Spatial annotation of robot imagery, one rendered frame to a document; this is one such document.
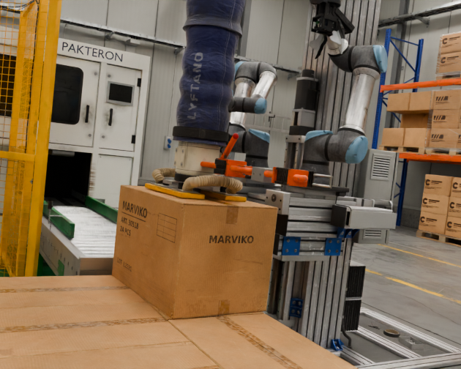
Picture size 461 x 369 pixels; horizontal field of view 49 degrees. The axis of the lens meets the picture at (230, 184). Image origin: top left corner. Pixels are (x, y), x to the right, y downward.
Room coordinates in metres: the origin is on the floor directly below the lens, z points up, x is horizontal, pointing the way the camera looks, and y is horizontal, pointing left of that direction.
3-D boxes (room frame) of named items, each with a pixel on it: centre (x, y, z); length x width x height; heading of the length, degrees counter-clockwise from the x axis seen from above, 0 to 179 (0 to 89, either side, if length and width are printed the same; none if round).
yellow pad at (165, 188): (2.01, 0.22, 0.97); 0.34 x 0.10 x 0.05; 33
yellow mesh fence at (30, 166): (3.71, 1.55, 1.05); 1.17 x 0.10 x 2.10; 29
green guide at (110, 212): (3.83, 0.83, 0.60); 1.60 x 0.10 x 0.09; 29
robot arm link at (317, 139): (2.22, -0.37, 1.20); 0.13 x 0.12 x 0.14; 55
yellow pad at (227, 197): (2.11, 0.06, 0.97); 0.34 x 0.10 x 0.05; 33
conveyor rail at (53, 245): (3.23, 1.18, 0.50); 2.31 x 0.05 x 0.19; 29
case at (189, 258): (2.05, 0.14, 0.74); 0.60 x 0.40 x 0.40; 33
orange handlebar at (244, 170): (1.96, -0.06, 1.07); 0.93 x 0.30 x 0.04; 33
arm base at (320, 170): (2.22, -0.36, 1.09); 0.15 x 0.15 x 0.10
